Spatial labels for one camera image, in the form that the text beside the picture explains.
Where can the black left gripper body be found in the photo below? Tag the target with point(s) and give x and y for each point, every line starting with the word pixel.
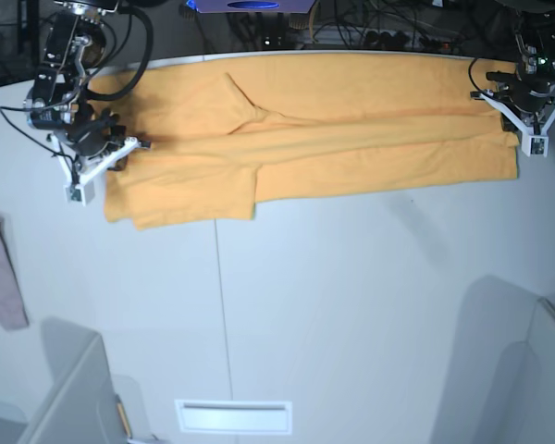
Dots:
pixel 521 95

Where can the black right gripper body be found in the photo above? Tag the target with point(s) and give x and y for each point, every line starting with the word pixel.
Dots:
pixel 91 132

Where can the orange yellow T-shirt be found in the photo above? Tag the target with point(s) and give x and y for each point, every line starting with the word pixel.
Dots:
pixel 231 133

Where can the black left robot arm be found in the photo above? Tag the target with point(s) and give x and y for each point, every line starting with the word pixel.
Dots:
pixel 533 28

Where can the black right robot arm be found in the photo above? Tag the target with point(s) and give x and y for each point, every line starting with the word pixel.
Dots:
pixel 60 100

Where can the purple box with blue oval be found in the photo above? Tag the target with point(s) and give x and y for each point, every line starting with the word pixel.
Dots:
pixel 263 6

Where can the grey left bin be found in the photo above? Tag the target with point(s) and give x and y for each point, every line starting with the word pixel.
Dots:
pixel 81 405

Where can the white paper label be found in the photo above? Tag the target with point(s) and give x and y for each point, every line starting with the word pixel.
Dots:
pixel 235 417

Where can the orange pencil in bin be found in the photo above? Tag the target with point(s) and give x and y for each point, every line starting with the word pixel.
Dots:
pixel 123 417

